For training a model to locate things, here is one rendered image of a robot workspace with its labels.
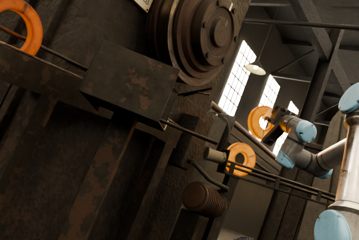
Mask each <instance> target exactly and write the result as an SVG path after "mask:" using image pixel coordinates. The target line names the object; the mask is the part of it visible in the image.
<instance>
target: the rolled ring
mask: <svg viewBox="0 0 359 240"><path fill-rule="evenodd" d="M5 10H12V11H14V12H16V13H18V14H19V15H20V16H21V17H22V18H23V20H24V21H25V23H26V26H27V38H26V41H25V43H24V45H23V46H22V47H21V48H20V50H22V51H25V52H27V53H30V54H31V55H33V56H34V55H36V53H37V52H38V50H39V48H40V46H41V43H42V38H43V28H42V23H41V20H40V18H39V16H38V14H37V13H36V11H35V10H34V9H33V8H32V7H31V6H30V5H29V4H28V3H26V2H25V1H23V0H0V12H2V11H5Z"/></svg>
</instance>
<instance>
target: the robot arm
mask: <svg viewBox="0 0 359 240"><path fill-rule="evenodd" d="M271 109H272V108H270V109H269V110H268V111H267V113H266V114H265V115H264V116H263V119H264V120H266V121H268V122H269V123H271V124H272V125H274V126H273V127H272V128H271V130H270V131H269V132H268V133H267V134H266V135H265V136H264V137H263V138H262V142H263V143H265V144H267V145H269V146H272V145H273V144H274V143H275V142H276V141H277V140H278V139H279V138H280V137H281V136H282V135H283V134H284V133H287V134H288V135H287V137H286V139H285V140H284V142H283V144H282V146H281V148H280V149H279V150H278V154H277V156H276V158H275V161H276V162H277V163H278V164H280V165H282V166H284V167H286V168H288V169H292V168H293V167H294V166H295V167H297V168H299V169H301V170H303V171H306V172H308V173H310V174H312V175H313V176H314V177H318V178H320V179H327V178H328V177H329V176H330V175H331V174H332V172H333V168H335V167H338V166H340V165H341V170H340V176H339V182H338V187H337V193H336V197H335V202H334V203H333V204H331V205H330V206H328V208H327V210H326V211H324V212H322V213H321V214H320V215H319V219H317V220H316V223H315V226H314V240H359V82H358V83H356V84H354V85H352V86H351V87H350V88H349V89H348V90H347V91H346V92H345V93H344V94H343V96H342V97H341V99H340V102H339V110H340V111H341V113H343V114H345V120H344V126H345V127H346V128H347V129H348V132H347V138H345V139H344V140H342V141H340V142H338V143H336V144H335V145H333V146H331V147H329V148H327V149H325V150H323V151H322V152H320V153H318V154H313V153H311V152H309V151H307V150H305V149H303V148H304V146H305V144H306V142H311V141H312V140H313V139H314V138H315V137H316V134H317V130H316V127H315V126H314V125H313V124H312V123H310V122H309V121H307V120H302V119H300V118H297V116H298V115H297V114H296V113H294V112H292V111H289V110H288V109H286V108H283V107H280V106H278V105H275V106H274V108H273V109H272V111H271Z"/></svg>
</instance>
